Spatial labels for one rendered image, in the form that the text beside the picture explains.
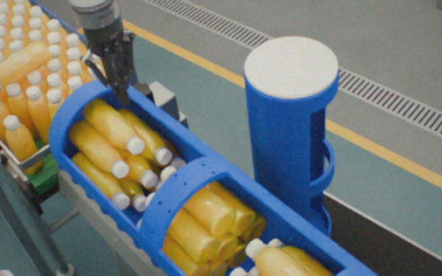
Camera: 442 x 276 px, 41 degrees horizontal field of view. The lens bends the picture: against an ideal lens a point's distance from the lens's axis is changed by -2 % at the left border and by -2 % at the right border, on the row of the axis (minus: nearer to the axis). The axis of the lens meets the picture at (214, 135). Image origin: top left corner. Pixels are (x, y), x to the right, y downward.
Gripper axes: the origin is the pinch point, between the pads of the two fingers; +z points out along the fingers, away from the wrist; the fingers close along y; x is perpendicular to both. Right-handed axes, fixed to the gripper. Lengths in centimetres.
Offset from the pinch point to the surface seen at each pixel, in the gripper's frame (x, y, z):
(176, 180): -21.8, -3.8, 9.4
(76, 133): 15.8, -8.6, 19.0
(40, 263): 44, -32, 92
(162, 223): -25.7, -11.5, 13.2
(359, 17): 85, 200, 138
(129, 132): 2.1, -0.2, 15.1
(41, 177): 33, -19, 44
